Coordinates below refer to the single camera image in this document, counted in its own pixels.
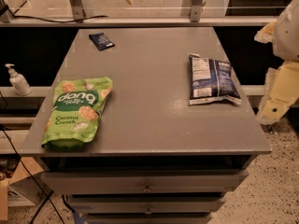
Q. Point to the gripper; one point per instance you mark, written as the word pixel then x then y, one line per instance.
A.
pixel 287 36

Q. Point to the blue chip bag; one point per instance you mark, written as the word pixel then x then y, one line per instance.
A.
pixel 211 81

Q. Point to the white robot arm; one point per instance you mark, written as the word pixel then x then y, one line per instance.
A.
pixel 286 35

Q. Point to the green rice chip bag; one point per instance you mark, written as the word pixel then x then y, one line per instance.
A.
pixel 76 112

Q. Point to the grey drawer cabinet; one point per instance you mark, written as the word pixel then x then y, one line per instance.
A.
pixel 148 124

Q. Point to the top grey drawer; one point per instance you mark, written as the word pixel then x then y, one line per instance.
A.
pixel 144 182

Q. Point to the grey drawer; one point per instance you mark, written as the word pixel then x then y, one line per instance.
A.
pixel 146 204
pixel 149 219
pixel 144 182

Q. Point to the small dark blue packet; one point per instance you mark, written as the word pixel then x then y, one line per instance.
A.
pixel 101 41

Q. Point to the bottom grey drawer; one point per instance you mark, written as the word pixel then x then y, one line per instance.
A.
pixel 149 219

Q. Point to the middle grey drawer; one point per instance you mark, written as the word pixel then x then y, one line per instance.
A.
pixel 146 204

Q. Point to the white pump bottle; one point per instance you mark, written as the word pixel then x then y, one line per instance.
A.
pixel 18 81

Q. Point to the cardboard box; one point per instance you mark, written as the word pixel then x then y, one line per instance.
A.
pixel 20 183

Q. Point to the grey metal frame post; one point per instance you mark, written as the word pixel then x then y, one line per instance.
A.
pixel 196 10

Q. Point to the grey metal frame leg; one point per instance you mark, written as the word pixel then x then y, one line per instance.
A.
pixel 82 9

